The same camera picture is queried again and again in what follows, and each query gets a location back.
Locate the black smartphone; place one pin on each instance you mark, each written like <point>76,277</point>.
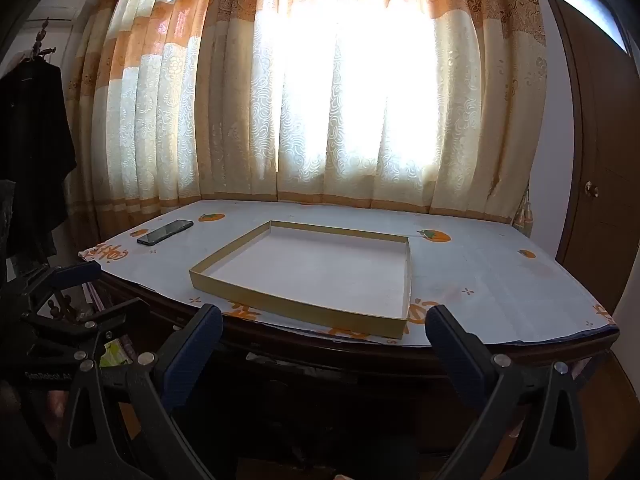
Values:
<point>165,232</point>

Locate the black hanging garment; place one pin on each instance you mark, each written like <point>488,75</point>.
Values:
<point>30,135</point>

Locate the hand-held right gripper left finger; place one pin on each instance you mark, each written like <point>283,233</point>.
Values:
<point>195,345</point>

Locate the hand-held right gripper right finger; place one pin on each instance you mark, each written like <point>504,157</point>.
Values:
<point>450,345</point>

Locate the brass door knob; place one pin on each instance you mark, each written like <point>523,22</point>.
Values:
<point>592,189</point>

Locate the cream and orange curtain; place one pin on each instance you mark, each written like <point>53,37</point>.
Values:
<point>150,110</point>

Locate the shallow cardboard box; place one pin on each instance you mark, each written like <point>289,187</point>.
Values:
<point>310,270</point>

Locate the beige curtain tassel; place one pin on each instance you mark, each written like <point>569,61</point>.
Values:
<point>522,215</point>

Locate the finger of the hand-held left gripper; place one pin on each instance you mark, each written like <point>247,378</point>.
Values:
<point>120,312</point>
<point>75,275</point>

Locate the brown wooden door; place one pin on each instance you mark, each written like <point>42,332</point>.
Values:
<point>610,160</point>

